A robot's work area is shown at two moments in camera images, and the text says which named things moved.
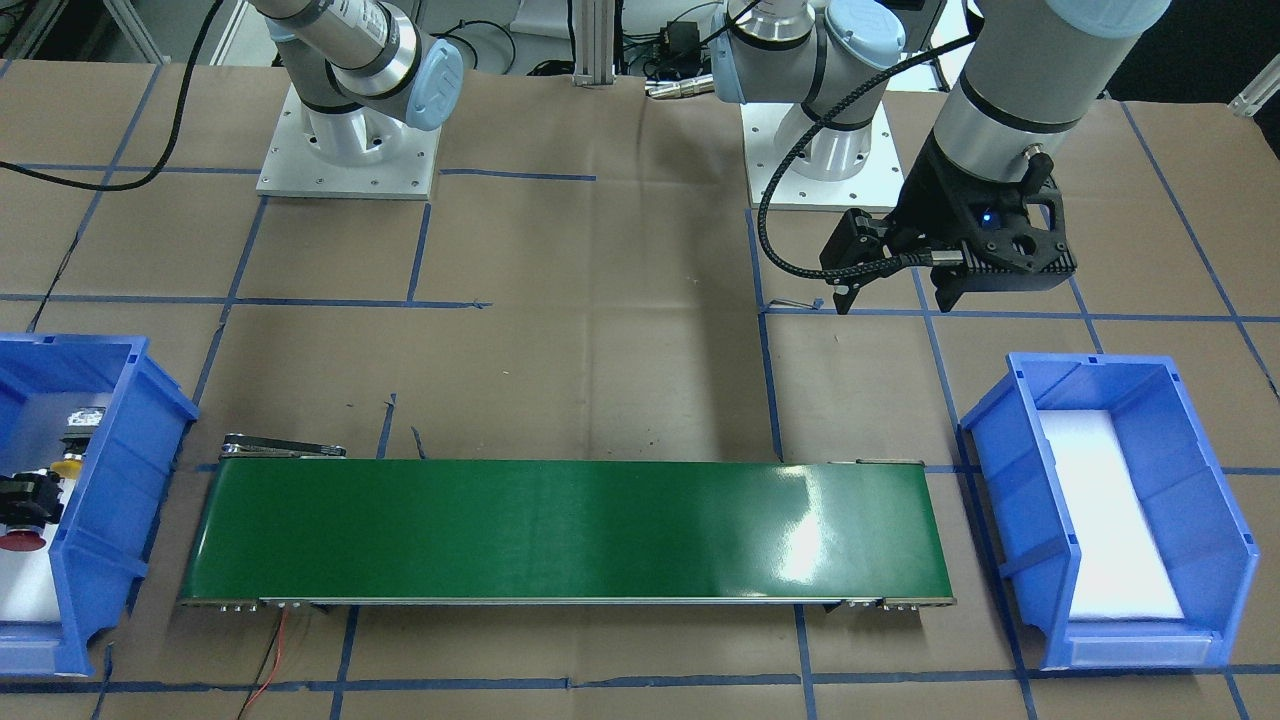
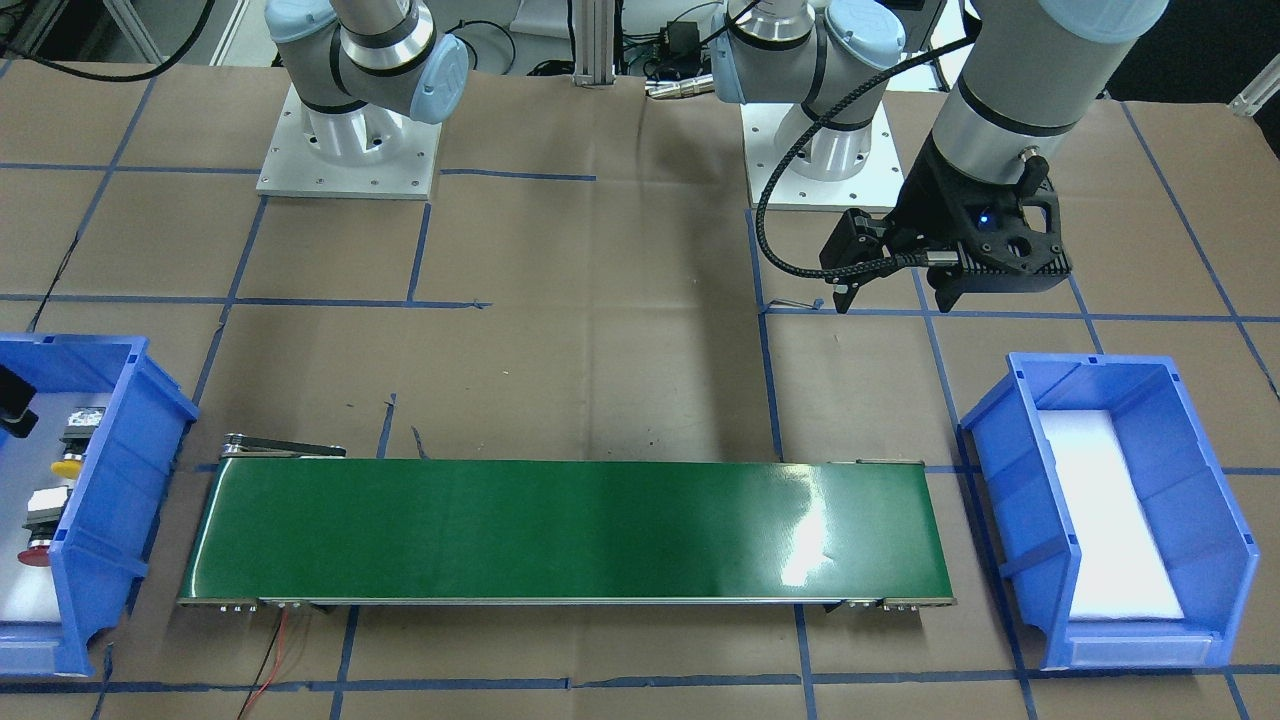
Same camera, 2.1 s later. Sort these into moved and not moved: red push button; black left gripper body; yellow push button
Moved: red push button
Not moved: black left gripper body; yellow push button
